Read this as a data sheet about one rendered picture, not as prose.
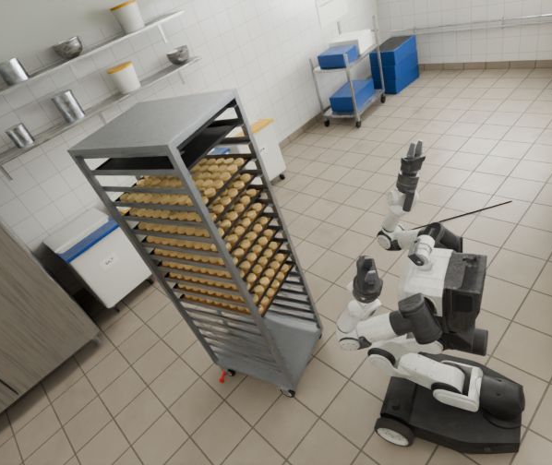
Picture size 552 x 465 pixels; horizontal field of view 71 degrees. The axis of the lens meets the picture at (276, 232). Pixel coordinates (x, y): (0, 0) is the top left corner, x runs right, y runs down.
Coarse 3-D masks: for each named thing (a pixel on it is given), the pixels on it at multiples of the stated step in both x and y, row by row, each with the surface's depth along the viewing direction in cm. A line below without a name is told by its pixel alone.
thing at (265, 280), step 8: (280, 256) 219; (272, 264) 216; (280, 264) 217; (264, 272) 214; (272, 272) 211; (264, 280) 208; (176, 288) 228; (184, 288) 226; (192, 288) 221; (256, 288) 205; (264, 288) 206; (216, 296) 212; (224, 296) 209; (232, 296) 206; (256, 296) 200
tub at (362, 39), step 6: (360, 30) 499; (366, 30) 490; (342, 36) 504; (348, 36) 496; (354, 36) 487; (360, 36) 480; (366, 36) 489; (330, 42) 500; (336, 42) 495; (342, 42) 490; (348, 42) 485; (354, 42) 480; (360, 42) 480; (366, 42) 492; (372, 42) 503; (360, 48) 483; (366, 48) 495
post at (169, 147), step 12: (168, 144) 138; (168, 156) 142; (180, 156) 143; (180, 168) 143; (192, 180) 149; (192, 192) 150; (204, 204) 156; (204, 216) 157; (216, 228) 163; (216, 240) 164; (228, 252) 171; (228, 264) 173; (240, 276) 180; (240, 288) 182; (252, 300) 190; (252, 312) 193; (264, 324) 201; (264, 336) 205; (276, 348) 214; (276, 360) 219; (288, 372) 228; (288, 384) 234
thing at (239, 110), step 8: (240, 104) 170; (240, 112) 171; (248, 128) 177; (256, 144) 183; (256, 152) 183; (264, 168) 190; (264, 176) 191; (264, 184) 194; (272, 192) 198; (272, 208) 203; (280, 216) 206; (280, 224) 210; (288, 232) 215; (288, 240) 216; (288, 248) 220; (296, 256) 225; (304, 280) 236; (304, 288) 240; (312, 304) 248; (320, 320) 261; (320, 328) 263
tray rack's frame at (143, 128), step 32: (192, 96) 178; (224, 96) 162; (128, 128) 168; (160, 128) 155; (192, 128) 147; (96, 192) 184; (192, 320) 244; (288, 320) 277; (256, 352) 264; (288, 352) 256
